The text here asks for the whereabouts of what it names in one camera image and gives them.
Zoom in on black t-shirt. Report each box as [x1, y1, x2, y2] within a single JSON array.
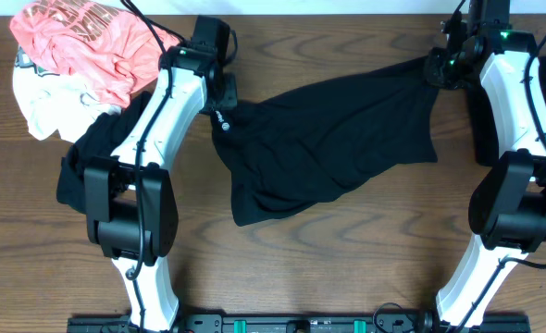
[[211, 57, 439, 227]]

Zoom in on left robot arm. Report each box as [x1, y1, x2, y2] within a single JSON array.
[[68, 16, 237, 332]]

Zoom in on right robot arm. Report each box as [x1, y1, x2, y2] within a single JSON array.
[[415, 1, 546, 332]]

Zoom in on black fabric storage container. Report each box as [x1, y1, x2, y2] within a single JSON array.
[[465, 56, 546, 167]]

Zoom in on coral pink printed shirt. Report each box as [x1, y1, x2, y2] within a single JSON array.
[[9, 0, 181, 107]]

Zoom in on white printed shirt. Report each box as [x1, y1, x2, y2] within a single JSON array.
[[12, 48, 121, 142]]

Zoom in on left black cable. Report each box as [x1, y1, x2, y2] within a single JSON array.
[[119, 0, 240, 333]]

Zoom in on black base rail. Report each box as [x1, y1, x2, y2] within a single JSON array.
[[67, 312, 532, 333]]

